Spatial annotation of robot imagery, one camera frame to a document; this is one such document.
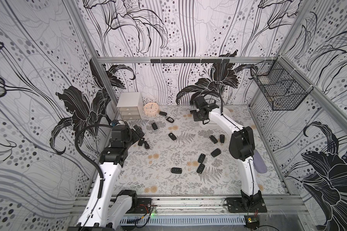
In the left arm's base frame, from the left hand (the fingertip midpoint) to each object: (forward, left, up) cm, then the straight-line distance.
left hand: (137, 134), depth 77 cm
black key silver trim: (+26, -16, -19) cm, 36 cm away
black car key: (+20, -4, -19) cm, 28 cm away
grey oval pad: (-6, -71, -17) cm, 74 cm away
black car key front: (-12, -23, -19) cm, 32 cm away
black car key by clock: (+32, -9, -19) cm, 38 cm away
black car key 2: (+12, -18, -20) cm, 29 cm away
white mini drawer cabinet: (+29, +13, -8) cm, 33 cm away
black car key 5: (-11, -36, -19) cm, 42 cm away
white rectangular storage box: (+28, -57, -9) cm, 64 cm away
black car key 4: (-4, -37, -19) cm, 42 cm away
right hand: (+25, -37, -11) cm, 46 cm away
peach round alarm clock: (+36, +1, -19) cm, 41 cm away
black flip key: (+10, -46, -19) cm, 51 cm away
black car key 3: (0, -47, -19) cm, 50 cm away
